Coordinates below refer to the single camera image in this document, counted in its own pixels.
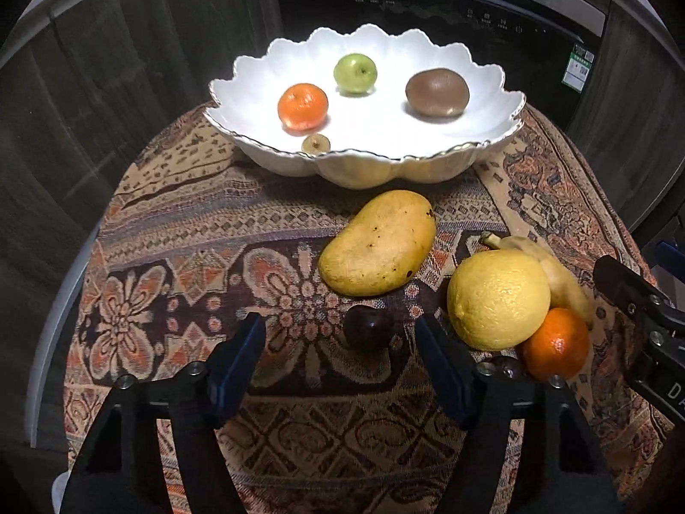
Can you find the small brown longan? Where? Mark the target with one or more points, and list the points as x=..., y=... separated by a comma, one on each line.
x=316, y=144

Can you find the green apple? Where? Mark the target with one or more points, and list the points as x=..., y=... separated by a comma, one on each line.
x=355, y=74

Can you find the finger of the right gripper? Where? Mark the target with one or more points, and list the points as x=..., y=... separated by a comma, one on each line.
x=622, y=287
x=671, y=258

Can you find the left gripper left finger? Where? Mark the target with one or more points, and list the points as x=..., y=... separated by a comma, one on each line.
x=119, y=469

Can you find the white scalloped fruit bowl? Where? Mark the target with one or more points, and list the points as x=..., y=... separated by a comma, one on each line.
x=375, y=137

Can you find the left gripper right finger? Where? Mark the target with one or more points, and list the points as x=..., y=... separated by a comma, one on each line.
x=561, y=468

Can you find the small banana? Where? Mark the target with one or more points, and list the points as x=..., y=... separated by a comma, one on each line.
x=565, y=291

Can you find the patterned paisley tablecloth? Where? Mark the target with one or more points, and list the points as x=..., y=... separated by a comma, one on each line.
x=197, y=235

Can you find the orange tangerine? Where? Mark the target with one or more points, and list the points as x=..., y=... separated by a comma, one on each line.
x=303, y=107
x=559, y=347

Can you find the yellow lemon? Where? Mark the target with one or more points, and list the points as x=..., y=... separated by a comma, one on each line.
x=497, y=299

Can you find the dark plum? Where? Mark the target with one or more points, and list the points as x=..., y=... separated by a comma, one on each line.
x=508, y=367
x=368, y=330

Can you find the brown kiwi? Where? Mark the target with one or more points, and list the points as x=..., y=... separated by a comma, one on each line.
x=438, y=93

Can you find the built-in black dishwasher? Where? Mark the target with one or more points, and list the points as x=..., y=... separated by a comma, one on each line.
x=545, y=47

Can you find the yellow mango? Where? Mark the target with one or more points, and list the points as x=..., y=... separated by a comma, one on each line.
x=382, y=247

